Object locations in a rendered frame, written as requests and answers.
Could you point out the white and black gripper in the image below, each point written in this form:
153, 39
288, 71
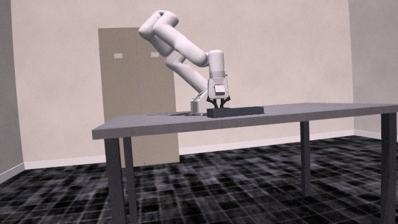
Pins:
211, 91

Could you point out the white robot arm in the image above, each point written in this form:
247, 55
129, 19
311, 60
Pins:
159, 31

